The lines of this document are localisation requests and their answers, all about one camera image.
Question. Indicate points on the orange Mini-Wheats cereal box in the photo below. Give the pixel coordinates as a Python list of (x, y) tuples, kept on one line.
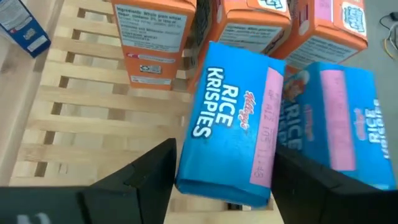
[(149, 46), (248, 31), (326, 37)]

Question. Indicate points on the blue Frosted Flakes cereal box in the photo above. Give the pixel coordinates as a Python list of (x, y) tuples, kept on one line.
[(21, 28)]

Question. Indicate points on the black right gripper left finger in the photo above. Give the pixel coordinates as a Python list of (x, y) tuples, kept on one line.
[(140, 193)]

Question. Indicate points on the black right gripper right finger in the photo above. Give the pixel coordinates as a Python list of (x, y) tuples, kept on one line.
[(311, 202)]

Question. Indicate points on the wooden slatted shelf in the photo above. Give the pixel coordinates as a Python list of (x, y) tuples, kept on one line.
[(93, 102)]

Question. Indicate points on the blue Rice Krispies cereal box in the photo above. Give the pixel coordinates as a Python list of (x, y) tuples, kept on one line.
[(230, 124), (342, 118)]

